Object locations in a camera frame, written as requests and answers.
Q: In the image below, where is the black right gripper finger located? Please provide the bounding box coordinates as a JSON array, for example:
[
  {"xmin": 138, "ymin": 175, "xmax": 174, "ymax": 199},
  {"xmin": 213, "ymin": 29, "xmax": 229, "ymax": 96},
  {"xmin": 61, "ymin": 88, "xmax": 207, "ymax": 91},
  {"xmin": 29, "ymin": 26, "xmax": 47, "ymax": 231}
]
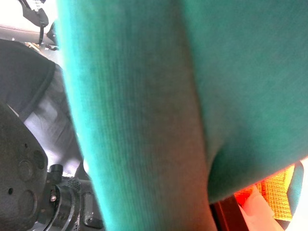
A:
[{"xmin": 211, "ymin": 195, "xmax": 244, "ymax": 231}]

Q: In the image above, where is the teal green cloth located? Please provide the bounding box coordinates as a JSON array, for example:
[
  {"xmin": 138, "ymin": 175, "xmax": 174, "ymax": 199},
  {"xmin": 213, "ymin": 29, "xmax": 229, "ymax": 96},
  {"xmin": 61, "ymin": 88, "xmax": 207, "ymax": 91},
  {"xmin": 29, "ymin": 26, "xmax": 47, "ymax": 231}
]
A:
[{"xmin": 54, "ymin": 0, "xmax": 308, "ymax": 231}]

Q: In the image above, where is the black cylindrical robot joint motor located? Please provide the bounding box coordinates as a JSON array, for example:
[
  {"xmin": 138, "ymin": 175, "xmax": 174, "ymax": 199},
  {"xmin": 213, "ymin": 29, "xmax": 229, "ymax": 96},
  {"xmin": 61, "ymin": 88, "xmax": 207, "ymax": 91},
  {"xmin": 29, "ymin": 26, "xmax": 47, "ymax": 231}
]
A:
[{"xmin": 39, "ymin": 163, "xmax": 106, "ymax": 231}]

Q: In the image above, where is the grey shiny cloth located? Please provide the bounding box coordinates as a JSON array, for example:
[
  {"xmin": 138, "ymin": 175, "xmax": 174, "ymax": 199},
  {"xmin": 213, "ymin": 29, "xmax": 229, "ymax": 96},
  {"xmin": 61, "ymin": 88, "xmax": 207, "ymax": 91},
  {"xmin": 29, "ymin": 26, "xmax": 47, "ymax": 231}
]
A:
[{"xmin": 20, "ymin": 64, "xmax": 90, "ymax": 180}]

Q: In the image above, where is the black fabric with piped edge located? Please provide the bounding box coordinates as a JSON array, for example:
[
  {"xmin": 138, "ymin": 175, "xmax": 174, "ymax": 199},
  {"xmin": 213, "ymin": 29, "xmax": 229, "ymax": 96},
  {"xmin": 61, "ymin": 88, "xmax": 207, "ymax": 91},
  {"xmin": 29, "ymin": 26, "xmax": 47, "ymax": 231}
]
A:
[{"xmin": 0, "ymin": 39, "xmax": 57, "ymax": 119}]

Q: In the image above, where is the black strap with buckle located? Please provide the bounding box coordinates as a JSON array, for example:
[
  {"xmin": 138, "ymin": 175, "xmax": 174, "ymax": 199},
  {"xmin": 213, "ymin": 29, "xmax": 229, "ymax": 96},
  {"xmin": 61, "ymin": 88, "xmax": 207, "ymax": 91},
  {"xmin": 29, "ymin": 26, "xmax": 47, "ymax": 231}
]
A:
[{"xmin": 18, "ymin": 0, "xmax": 51, "ymax": 46}]

